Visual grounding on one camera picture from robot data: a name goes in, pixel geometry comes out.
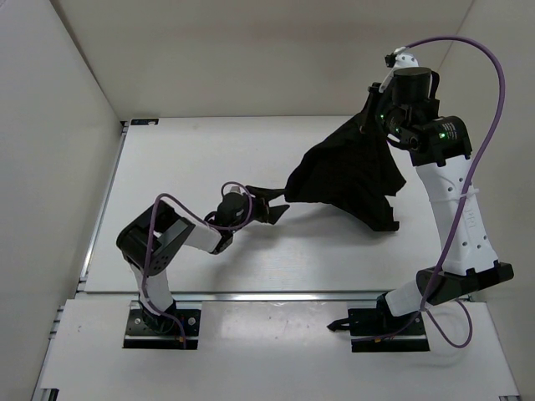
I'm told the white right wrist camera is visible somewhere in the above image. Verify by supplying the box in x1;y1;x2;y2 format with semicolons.
379;47;419;93

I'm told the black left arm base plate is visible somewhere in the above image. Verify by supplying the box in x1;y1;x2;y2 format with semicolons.
123;307;201;350

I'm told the aluminium table rail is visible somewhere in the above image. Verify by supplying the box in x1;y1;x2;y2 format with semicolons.
172;291;384;302

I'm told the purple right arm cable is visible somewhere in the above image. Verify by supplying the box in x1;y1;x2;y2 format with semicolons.
350;36;506;349

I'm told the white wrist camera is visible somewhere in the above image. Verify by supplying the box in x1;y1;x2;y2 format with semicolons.
226;185;242;196
379;47;419;93

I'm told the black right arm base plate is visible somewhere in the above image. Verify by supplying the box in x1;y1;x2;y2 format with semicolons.
327;307;431;353

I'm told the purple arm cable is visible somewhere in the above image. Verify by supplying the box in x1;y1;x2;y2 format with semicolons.
350;36;506;349
140;181;258;314

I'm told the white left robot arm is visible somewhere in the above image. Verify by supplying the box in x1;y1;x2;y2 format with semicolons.
116;182;289;335

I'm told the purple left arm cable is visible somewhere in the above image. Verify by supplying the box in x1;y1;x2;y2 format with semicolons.
140;181;258;314

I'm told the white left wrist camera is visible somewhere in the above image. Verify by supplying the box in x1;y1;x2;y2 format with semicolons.
226;185;242;196

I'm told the blue left table label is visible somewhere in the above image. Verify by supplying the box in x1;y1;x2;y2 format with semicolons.
130;119;159;126

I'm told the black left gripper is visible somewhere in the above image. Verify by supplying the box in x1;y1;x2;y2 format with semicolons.
231;185;289;232

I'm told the black pleated skirt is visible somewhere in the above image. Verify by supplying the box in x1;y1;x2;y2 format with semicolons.
284;113;406;232

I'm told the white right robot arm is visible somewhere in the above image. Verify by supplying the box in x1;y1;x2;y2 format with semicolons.
370;67;514;335

